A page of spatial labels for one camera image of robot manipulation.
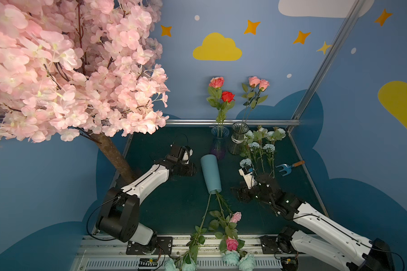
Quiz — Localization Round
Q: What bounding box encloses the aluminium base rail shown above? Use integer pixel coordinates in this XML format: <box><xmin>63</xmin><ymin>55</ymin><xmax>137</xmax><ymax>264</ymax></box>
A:
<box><xmin>69</xmin><ymin>233</ymin><xmax>363</xmax><ymax>271</ymax></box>

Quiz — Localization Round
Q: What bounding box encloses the blue rose stem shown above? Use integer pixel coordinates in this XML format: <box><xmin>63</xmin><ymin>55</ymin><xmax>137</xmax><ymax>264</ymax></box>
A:
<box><xmin>209</xmin><ymin>211</ymin><xmax>256</xmax><ymax>271</ymax></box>
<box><xmin>254</xmin><ymin>126</ymin><xmax>267</xmax><ymax>173</ymax></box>

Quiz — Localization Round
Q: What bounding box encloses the red and coral rose stem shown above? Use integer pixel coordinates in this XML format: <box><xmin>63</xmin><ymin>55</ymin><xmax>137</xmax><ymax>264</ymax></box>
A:
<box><xmin>206</xmin><ymin>77</ymin><xmax>235</xmax><ymax>126</ymax></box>

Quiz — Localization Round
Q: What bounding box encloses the blue flower bunch purple vase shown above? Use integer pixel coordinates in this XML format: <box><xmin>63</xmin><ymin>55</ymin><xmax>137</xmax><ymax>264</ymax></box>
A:
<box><xmin>267</xmin><ymin>127</ymin><xmax>286</xmax><ymax>143</ymax></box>

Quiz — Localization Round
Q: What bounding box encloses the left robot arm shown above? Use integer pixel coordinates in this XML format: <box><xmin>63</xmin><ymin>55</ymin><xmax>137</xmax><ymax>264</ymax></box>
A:
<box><xmin>95</xmin><ymin>145</ymin><xmax>197</xmax><ymax>246</ymax></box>

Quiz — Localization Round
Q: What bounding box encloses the aluminium frame corner post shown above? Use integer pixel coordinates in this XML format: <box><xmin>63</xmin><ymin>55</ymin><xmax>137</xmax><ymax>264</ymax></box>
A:
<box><xmin>287</xmin><ymin>0</ymin><xmax>367</xmax><ymax>134</ymax></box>

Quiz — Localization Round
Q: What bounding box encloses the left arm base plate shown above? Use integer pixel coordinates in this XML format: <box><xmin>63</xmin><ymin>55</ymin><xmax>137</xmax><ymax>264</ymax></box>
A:
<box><xmin>126</xmin><ymin>236</ymin><xmax>174</xmax><ymax>255</ymax></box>

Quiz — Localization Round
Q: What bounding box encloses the purple ribbed glass vase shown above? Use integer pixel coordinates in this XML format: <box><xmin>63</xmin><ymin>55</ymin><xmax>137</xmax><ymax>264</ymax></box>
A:
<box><xmin>211</xmin><ymin>126</ymin><xmax>229</xmax><ymax>160</ymax></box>

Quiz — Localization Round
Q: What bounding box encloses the pink carnation rose stem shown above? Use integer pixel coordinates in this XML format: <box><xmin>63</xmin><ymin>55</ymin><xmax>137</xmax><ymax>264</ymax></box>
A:
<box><xmin>211</xmin><ymin>192</ymin><xmax>247</xmax><ymax>258</ymax></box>

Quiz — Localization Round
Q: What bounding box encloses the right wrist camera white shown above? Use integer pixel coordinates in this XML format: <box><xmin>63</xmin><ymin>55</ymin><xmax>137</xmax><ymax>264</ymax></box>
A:
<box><xmin>238</xmin><ymin>166</ymin><xmax>257</xmax><ymax>190</ymax></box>

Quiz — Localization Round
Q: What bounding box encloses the clear ribbed glass vase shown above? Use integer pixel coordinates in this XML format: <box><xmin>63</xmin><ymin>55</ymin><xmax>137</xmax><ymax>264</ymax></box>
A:
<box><xmin>227</xmin><ymin>121</ymin><xmax>249</xmax><ymax>155</ymax></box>

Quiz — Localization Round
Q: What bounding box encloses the pink cherry blossom tree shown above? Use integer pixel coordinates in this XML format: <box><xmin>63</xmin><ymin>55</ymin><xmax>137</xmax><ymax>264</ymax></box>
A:
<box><xmin>0</xmin><ymin>1</ymin><xmax>168</xmax><ymax>184</ymax></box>

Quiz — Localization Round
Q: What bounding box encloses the aluminium frame back bar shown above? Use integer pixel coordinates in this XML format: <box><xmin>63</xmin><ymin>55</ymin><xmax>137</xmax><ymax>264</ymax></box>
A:
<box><xmin>162</xmin><ymin>118</ymin><xmax>300</xmax><ymax>128</ymax></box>

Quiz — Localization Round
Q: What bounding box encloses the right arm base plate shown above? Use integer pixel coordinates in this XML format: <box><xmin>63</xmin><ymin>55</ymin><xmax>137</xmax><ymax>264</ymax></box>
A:
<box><xmin>260</xmin><ymin>235</ymin><xmax>284</xmax><ymax>255</ymax></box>

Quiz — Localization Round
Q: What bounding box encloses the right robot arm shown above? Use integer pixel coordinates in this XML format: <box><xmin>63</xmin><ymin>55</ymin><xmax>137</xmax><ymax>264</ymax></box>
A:
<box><xmin>233</xmin><ymin>170</ymin><xmax>395</xmax><ymax>271</ymax></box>

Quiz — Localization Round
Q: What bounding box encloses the light blue ceramic vase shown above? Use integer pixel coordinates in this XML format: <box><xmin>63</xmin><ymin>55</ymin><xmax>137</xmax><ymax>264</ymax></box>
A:
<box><xmin>201</xmin><ymin>154</ymin><xmax>222</xmax><ymax>194</ymax></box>

